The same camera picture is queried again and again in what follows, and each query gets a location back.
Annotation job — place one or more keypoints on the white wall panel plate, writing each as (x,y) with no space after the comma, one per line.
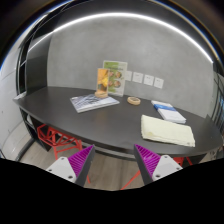
(158,83)

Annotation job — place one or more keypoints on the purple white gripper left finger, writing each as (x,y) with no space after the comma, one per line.
(74,168)

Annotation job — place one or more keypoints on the white wall outlet plate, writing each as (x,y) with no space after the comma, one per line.
(148,80)

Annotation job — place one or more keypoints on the round wooden coaster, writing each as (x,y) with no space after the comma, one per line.
(133,100)

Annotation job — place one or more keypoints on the blue white booklet stack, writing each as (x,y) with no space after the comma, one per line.
(168,112)

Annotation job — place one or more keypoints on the black shelf unit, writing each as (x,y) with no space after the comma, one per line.
(31,71)

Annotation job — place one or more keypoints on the cream folded towel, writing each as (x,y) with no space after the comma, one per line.
(167,132)

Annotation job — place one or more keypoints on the white wall switch plate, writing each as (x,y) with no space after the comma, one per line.
(128,76)

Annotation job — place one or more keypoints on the white wall socket plate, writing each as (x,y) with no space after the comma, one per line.
(137,77)

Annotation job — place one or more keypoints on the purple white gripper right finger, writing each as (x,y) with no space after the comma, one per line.
(142,153)

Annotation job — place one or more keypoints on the green white display card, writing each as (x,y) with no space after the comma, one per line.
(117,73)

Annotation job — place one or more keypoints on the orange acrylic sign stand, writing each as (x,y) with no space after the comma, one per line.
(102,83)

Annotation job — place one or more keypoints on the grey magazine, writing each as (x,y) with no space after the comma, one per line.
(91,102)

